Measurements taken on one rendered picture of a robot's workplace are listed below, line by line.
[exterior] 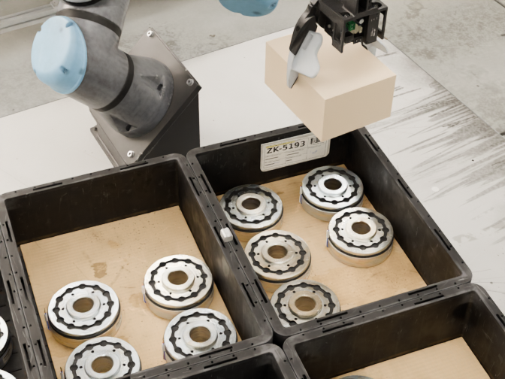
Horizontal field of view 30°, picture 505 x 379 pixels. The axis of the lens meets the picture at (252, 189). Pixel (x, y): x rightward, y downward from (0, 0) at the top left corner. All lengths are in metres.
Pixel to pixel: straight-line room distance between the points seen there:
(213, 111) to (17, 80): 1.44
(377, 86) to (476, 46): 2.16
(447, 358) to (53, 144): 0.91
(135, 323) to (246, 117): 0.67
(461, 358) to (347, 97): 0.40
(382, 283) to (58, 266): 0.50
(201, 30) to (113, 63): 1.83
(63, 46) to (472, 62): 2.05
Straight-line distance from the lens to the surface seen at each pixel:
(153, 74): 1.70
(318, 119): 1.33
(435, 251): 1.41
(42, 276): 1.47
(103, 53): 1.63
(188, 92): 1.69
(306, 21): 1.30
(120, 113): 1.69
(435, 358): 1.38
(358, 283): 1.45
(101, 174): 1.47
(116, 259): 1.48
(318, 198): 1.53
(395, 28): 3.52
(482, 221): 1.77
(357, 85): 1.33
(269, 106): 1.96
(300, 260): 1.43
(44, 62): 1.63
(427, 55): 3.41
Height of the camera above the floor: 1.91
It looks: 43 degrees down
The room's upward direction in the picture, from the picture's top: 1 degrees clockwise
